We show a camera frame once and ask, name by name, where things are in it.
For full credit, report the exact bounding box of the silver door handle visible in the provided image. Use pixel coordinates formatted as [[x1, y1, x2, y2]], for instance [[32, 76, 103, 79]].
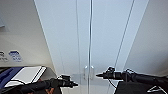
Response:
[[83, 65, 88, 80], [90, 65, 95, 80]]

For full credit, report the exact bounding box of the white flat board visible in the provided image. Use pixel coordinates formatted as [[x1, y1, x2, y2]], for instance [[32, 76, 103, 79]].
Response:
[[4, 65, 48, 88]]

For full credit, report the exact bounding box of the white wardrobe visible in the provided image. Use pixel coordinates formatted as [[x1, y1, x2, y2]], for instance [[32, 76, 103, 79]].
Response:
[[33, 0, 150, 94]]

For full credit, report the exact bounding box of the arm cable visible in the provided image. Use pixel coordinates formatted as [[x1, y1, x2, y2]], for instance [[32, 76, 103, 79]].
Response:
[[107, 79, 118, 90], [4, 79, 28, 88]]

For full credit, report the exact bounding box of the orange frame stand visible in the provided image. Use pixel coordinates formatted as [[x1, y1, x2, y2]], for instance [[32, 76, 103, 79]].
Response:
[[46, 87, 56, 94]]

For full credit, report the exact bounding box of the blue and white wall sign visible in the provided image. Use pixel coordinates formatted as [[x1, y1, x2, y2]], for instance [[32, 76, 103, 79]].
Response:
[[8, 49, 23, 63]]

